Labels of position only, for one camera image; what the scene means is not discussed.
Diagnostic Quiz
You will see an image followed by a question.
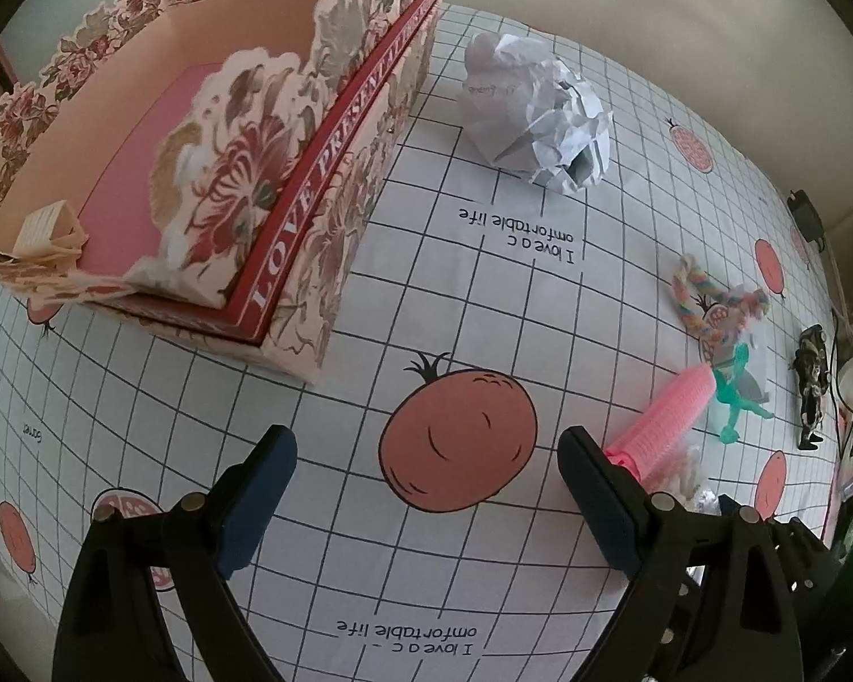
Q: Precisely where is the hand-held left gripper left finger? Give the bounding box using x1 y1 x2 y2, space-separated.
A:
51 425 300 682

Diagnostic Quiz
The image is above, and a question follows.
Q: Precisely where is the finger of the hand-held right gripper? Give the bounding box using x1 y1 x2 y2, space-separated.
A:
775 515 843 594

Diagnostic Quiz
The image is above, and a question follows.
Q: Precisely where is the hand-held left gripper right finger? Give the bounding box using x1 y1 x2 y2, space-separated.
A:
558 426 804 682

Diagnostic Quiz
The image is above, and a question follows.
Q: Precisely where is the pink hair roller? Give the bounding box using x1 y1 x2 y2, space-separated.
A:
604 364 715 491

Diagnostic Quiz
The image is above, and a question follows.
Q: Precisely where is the black gold action figure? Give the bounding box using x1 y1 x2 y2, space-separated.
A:
789 325 829 450

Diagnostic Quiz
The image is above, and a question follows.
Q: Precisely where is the green plastic toy figure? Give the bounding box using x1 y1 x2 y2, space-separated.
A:
711 341 776 445

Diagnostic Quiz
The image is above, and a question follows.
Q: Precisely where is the pastel rope toy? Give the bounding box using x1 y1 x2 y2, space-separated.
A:
672 254 772 342

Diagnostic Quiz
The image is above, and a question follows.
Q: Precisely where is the floral cardboard box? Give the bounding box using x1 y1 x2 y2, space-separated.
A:
0 0 445 385

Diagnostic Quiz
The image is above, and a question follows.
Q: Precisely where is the white paper ball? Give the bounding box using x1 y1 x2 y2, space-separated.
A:
457 32 612 194

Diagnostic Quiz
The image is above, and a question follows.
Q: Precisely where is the desktop with grid tablecloth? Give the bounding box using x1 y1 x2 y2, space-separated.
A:
0 3 853 682

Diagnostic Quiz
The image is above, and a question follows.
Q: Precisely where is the white fluffy scrap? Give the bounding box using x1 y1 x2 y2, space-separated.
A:
664 444 701 494

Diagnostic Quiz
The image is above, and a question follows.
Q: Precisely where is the black power adapter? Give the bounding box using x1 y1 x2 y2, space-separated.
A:
786 189 822 253

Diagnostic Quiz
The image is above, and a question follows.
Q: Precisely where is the small folded cardboard piece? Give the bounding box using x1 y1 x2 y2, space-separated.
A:
14 200 86 257

